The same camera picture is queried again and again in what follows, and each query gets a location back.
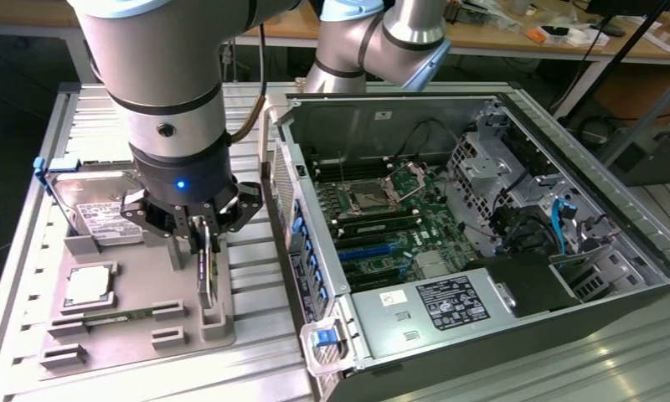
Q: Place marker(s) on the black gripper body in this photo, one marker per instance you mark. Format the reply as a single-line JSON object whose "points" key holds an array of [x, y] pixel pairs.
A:
{"points": [[184, 176]]}

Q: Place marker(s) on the black graphics card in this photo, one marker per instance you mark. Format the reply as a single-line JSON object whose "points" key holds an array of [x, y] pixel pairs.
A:
{"points": [[208, 276]]}

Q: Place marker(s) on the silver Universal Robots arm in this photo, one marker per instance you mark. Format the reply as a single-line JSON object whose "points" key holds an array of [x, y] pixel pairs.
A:
{"points": [[156, 63]]}

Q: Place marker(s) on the hard disk in blue caddy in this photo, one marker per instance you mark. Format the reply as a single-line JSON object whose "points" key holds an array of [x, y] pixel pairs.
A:
{"points": [[100, 218]]}

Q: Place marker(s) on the grey parts rack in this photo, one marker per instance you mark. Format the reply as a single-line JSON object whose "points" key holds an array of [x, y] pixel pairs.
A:
{"points": [[145, 293]]}

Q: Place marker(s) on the thin metal locking lever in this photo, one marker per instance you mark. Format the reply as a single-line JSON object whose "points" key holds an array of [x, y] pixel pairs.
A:
{"points": [[341, 167]]}

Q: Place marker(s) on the silver CPU chip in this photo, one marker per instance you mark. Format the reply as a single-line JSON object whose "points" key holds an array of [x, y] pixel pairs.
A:
{"points": [[89, 287]]}

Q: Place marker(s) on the CPU socket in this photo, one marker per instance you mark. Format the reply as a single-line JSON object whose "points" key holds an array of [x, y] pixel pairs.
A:
{"points": [[365, 194]]}

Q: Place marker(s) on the green RAM stick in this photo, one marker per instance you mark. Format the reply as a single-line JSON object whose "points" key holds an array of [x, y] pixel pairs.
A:
{"points": [[120, 316]]}

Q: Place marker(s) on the blue expansion slot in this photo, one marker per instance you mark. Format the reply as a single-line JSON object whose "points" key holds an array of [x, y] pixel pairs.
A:
{"points": [[368, 252]]}

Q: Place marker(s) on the black expansion slot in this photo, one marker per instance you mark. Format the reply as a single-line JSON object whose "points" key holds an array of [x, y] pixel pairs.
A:
{"points": [[374, 278]]}

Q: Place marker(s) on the metal socket cover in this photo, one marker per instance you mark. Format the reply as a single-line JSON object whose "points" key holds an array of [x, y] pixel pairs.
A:
{"points": [[410, 164]]}

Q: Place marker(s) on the green motherboard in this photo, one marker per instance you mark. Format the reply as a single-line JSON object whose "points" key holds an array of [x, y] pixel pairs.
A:
{"points": [[423, 218]]}

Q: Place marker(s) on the blue plastic case latch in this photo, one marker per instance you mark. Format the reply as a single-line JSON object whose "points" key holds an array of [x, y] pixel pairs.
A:
{"points": [[324, 338]]}

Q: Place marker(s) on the silver chipset heatsink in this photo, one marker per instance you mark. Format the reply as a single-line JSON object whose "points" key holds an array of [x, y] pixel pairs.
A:
{"points": [[433, 264]]}

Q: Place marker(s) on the grey power supply unit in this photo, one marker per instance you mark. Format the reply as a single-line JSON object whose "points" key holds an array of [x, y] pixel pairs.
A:
{"points": [[395, 335]]}

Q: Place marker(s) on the metal disk bay cage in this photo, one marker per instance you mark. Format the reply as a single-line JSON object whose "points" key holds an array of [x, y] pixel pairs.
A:
{"points": [[479, 167]]}

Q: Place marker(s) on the black plastic cover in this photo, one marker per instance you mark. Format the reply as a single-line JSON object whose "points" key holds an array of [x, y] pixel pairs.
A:
{"points": [[525, 285]]}

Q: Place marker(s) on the open PC case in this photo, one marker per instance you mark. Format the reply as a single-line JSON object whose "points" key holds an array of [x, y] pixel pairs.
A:
{"points": [[479, 364]]}

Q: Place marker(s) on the dark grey box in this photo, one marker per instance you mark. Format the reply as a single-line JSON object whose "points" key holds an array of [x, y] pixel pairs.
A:
{"points": [[658, 163]]}

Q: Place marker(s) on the black stand pole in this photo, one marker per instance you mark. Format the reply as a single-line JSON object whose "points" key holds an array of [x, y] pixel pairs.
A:
{"points": [[619, 47]]}

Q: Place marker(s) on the wooden desk white frame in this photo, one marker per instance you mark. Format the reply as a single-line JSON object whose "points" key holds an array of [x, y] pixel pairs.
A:
{"points": [[22, 12], [507, 39]]}

